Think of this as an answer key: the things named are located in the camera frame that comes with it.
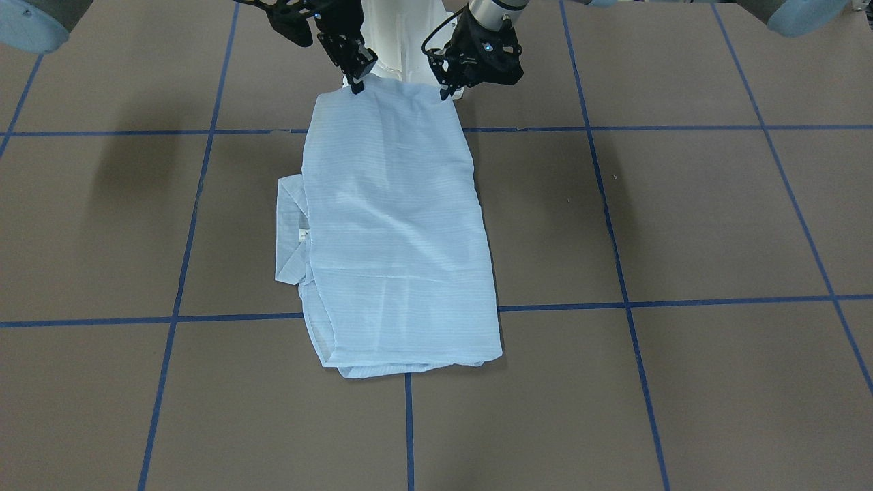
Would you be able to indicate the light blue button-up shirt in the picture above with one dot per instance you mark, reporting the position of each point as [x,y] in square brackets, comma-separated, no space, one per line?
[383,235]

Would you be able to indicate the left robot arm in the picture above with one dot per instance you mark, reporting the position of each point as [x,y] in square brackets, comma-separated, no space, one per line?
[786,18]

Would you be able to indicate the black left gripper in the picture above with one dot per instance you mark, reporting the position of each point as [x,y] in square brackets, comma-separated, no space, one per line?
[466,42]

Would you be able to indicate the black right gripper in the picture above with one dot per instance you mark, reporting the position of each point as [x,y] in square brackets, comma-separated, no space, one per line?
[335,23]

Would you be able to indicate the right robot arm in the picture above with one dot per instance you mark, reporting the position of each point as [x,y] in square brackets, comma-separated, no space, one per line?
[43,26]

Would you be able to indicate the white pedestal column with base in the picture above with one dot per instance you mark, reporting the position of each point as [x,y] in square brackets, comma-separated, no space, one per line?
[395,30]

